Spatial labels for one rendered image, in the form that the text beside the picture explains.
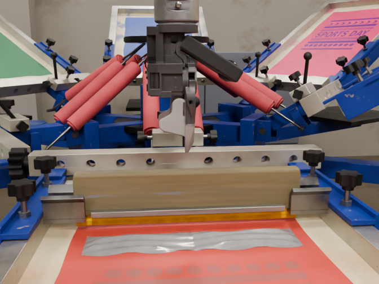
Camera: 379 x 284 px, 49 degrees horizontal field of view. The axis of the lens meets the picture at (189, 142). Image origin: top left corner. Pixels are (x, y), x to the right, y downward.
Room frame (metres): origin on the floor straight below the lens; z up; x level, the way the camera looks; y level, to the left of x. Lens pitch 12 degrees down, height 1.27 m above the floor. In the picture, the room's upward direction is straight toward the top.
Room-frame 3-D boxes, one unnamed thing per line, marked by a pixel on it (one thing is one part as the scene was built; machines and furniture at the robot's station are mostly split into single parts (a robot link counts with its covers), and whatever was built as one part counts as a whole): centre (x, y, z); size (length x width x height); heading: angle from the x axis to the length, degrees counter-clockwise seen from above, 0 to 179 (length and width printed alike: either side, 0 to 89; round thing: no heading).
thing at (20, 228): (0.74, 0.28, 0.98); 0.30 x 0.05 x 0.07; 6
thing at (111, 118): (1.57, 0.08, 0.99); 0.82 x 0.79 x 0.12; 6
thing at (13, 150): (0.94, 0.38, 1.02); 0.07 x 0.06 x 0.07; 6
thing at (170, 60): (0.73, 0.03, 1.25); 0.09 x 0.08 x 0.12; 95
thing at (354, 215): (0.79, -0.27, 0.98); 0.30 x 0.05 x 0.07; 6
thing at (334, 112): (1.96, -0.46, 0.91); 1.34 x 0.41 x 0.08; 126
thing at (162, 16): (0.72, 0.02, 1.33); 0.08 x 0.08 x 0.05
